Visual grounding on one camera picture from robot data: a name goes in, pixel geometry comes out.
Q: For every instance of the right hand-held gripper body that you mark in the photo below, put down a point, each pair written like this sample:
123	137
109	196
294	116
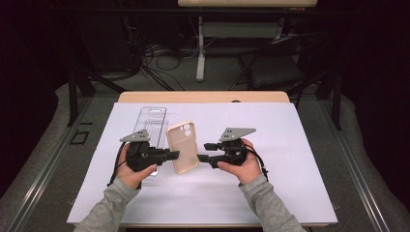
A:
233	150

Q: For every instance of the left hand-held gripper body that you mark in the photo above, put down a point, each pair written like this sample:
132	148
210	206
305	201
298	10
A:
140	156

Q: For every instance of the beige phone case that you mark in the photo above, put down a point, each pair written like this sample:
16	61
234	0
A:
183	151

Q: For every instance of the clear plastic packaging tray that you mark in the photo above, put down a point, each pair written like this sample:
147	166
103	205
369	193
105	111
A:
151	117

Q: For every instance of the person's left hand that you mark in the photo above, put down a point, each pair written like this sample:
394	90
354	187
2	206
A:
130	179

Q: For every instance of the person's right hand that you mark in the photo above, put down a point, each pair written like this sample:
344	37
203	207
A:
248	170

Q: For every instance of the white table sheet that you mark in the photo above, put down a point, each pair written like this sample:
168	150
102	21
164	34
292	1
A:
225	196

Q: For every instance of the wooden table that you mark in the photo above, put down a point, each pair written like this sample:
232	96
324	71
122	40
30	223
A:
193	96

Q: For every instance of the black folding chair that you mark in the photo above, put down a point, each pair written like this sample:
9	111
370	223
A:
277	72

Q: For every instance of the black metal stand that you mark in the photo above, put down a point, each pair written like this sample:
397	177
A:
73	96
337	103

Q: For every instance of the white-legged desk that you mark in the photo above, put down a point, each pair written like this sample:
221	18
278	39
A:
200	48

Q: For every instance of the metal floor rail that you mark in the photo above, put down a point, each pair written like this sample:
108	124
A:
42	183
357	180

